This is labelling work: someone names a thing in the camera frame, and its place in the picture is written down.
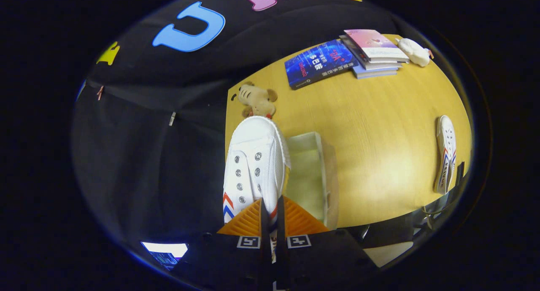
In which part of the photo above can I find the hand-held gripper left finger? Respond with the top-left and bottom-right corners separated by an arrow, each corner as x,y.
171,198 -> 271,291

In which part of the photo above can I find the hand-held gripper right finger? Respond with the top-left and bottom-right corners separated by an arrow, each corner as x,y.
276,196 -> 378,291

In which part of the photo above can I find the beige fabric storage box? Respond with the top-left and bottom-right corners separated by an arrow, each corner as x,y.
283,132 -> 339,230

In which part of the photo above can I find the white canvas shoe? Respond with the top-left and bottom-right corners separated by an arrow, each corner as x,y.
434,115 -> 457,194
222,116 -> 292,262

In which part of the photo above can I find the laptop screen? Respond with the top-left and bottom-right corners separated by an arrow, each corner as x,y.
141,242 -> 188,270

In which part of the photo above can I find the beige plush dog toy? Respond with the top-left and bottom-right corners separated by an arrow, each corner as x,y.
238,82 -> 278,119

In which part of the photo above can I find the dark blue cover book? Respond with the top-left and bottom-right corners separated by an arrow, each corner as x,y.
284,39 -> 359,90

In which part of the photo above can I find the light blue cover book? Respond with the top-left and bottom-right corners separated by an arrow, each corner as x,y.
352,65 -> 398,79

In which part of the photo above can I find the pink cover book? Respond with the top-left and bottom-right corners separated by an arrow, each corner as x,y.
344,29 -> 410,64

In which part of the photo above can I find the white plush toy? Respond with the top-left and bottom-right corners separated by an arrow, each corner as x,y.
397,38 -> 433,67

